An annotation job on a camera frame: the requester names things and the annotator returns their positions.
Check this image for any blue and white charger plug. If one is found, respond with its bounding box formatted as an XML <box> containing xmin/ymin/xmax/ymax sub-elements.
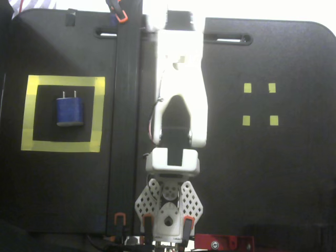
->
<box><xmin>55</xmin><ymin>90</ymin><xmax>85</xmax><ymax>128</ymax></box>

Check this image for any long black strip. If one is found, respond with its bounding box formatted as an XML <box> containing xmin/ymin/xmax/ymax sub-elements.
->
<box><xmin>106</xmin><ymin>0</ymin><xmax>144</xmax><ymax>236</ymax></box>

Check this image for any orange and black clamp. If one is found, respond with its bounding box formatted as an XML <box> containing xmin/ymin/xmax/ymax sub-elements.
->
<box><xmin>183</xmin><ymin>216</ymin><xmax>195</xmax><ymax>241</ymax></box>
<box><xmin>143</xmin><ymin>214</ymin><xmax>153</xmax><ymax>239</ymax></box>
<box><xmin>114</xmin><ymin>212</ymin><xmax>127</xmax><ymax>237</ymax></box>

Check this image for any yellow tape square outline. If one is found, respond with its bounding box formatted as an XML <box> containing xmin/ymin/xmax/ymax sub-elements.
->
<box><xmin>20</xmin><ymin>75</ymin><xmax>106</xmax><ymax>153</ymax></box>

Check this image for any orange clamp top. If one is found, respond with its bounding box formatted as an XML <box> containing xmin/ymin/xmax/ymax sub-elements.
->
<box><xmin>106</xmin><ymin>0</ymin><xmax>129</xmax><ymax>24</ymax></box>

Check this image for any white striped fabric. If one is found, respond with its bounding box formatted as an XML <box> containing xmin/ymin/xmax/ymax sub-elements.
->
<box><xmin>12</xmin><ymin>0</ymin><xmax>57</xmax><ymax>19</ymax></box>

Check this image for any red corner bracket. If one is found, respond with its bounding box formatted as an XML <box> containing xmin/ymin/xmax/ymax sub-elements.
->
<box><xmin>194</xmin><ymin>233</ymin><xmax>255</xmax><ymax>252</ymax></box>

